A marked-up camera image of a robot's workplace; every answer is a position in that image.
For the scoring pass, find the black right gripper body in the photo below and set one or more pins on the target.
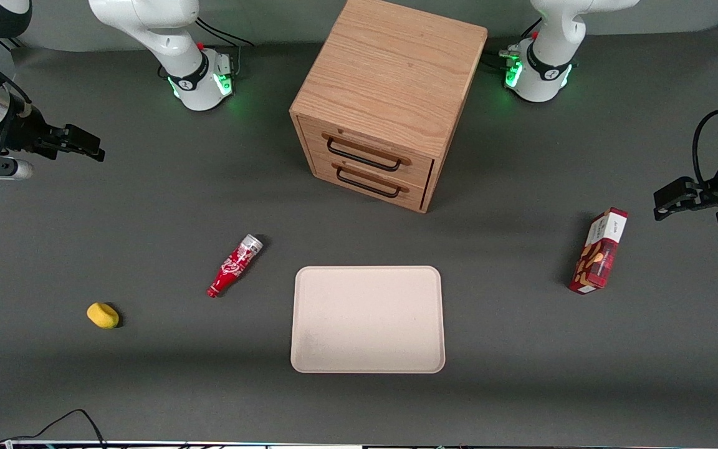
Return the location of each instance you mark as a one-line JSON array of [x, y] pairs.
[[30, 133]]

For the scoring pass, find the yellow lemon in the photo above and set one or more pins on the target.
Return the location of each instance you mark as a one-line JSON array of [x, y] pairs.
[[103, 315]]

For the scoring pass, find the wooden drawer cabinet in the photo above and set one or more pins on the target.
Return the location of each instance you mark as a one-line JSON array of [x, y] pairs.
[[390, 68]]

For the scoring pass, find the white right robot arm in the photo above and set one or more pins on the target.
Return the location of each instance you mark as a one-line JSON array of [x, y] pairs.
[[166, 37]]

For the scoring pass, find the red cookie box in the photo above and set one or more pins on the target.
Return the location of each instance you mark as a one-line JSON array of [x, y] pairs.
[[599, 252]]

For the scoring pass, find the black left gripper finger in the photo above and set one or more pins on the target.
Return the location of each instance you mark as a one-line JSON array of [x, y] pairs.
[[677, 189], [664, 212]]

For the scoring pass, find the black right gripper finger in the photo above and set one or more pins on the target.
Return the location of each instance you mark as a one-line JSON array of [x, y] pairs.
[[94, 156], [83, 137]]

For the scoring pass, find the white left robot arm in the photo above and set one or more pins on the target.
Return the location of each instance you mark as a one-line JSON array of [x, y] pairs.
[[549, 56]]

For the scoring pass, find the wide wooden drawer front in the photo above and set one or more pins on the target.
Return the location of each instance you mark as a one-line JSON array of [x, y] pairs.
[[421, 168]]

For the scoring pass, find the beige rectangular tray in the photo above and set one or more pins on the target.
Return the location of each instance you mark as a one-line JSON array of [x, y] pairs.
[[368, 321]]

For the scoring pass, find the narrow wooden drawer front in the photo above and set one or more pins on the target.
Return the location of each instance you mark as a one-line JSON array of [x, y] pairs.
[[325, 169]]

